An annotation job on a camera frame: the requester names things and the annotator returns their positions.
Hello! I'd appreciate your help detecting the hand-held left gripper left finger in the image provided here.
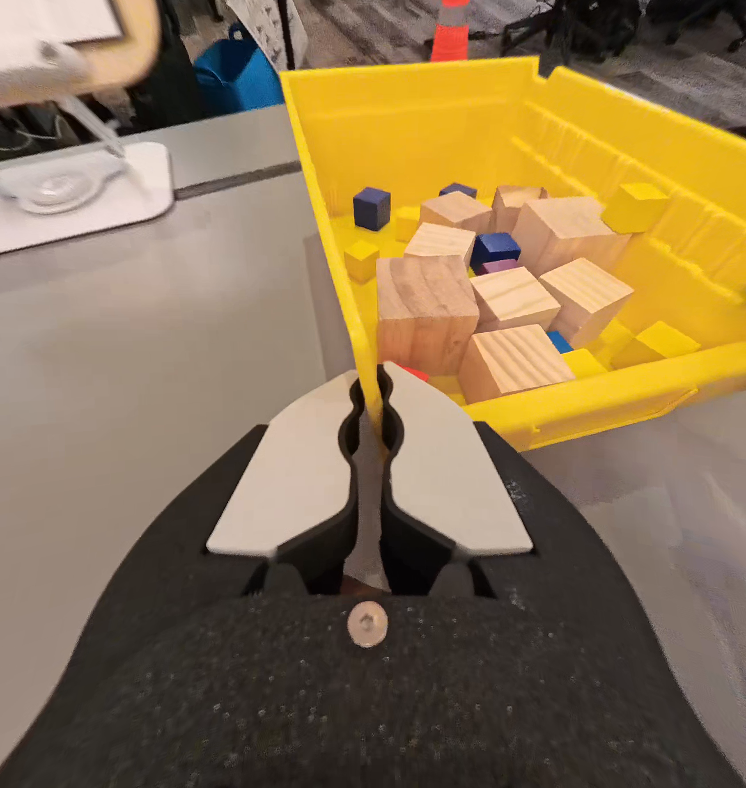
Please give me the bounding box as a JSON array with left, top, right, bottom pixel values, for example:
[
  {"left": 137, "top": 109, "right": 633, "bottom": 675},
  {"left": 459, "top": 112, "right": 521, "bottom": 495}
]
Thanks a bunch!
[{"left": 207, "top": 369, "right": 367, "bottom": 597}]

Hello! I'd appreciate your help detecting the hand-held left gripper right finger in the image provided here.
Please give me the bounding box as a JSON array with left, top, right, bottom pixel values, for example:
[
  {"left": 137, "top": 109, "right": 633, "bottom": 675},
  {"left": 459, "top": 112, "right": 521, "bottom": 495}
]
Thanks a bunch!
[{"left": 376, "top": 361, "right": 535, "bottom": 597}]

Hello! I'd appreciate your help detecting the pile of mixed wooden cubes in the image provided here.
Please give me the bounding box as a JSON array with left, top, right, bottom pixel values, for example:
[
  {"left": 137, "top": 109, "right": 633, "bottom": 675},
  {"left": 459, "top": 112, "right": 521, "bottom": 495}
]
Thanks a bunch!
[{"left": 344, "top": 181, "right": 703, "bottom": 404}]

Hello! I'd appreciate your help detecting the yellow plastic box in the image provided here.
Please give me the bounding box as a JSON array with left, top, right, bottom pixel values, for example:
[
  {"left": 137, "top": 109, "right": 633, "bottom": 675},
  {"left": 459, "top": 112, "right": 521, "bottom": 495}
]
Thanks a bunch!
[{"left": 280, "top": 57, "right": 746, "bottom": 453}]

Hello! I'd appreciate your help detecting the black office chair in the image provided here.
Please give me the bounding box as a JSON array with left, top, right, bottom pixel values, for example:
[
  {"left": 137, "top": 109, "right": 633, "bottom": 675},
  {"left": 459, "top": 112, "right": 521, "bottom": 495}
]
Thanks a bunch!
[{"left": 502, "top": 0, "right": 638, "bottom": 59}]

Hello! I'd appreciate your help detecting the orange traffic cone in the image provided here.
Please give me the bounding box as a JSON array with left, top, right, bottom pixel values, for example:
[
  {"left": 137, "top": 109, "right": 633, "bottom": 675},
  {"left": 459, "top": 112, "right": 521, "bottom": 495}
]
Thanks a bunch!
[{"left": 430, "top": 0, "right": 470, "bottom": 62}]

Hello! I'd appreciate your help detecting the black tripod stand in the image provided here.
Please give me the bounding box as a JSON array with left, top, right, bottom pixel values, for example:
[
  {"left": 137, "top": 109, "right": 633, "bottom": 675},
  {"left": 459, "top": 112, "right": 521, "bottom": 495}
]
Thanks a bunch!
[{"left": 279, "top": 0, "right": 297, "bottom": 71}]

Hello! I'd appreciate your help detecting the white printed sheet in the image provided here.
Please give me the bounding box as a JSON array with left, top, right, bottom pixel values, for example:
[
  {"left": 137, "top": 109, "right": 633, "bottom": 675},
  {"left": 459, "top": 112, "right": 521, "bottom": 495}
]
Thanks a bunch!
[{"left": 225, "top": 0, "right": 309, "bottom": 71}]

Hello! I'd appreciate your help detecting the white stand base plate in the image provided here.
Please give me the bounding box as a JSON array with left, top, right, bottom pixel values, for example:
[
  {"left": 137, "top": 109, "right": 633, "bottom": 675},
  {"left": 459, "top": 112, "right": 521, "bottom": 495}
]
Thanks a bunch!
[{"left": 0, "top": 95, "right": 175, "bottom": 259}]

